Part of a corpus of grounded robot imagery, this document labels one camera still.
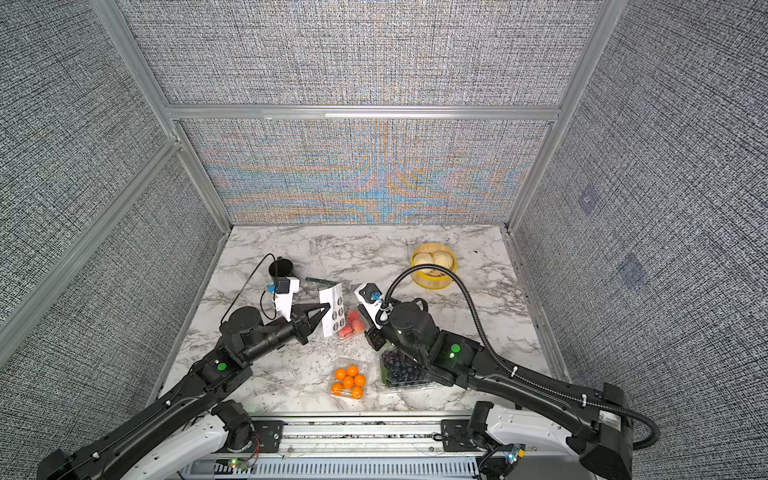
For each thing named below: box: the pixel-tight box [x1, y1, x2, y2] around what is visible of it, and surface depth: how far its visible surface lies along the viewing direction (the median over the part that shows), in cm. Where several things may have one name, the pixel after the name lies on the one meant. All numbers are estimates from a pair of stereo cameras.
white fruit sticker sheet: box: [319, 283, 346, 338], surface depth 73 cm
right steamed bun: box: [431, 250, 454, 271], surface depth 105 cm
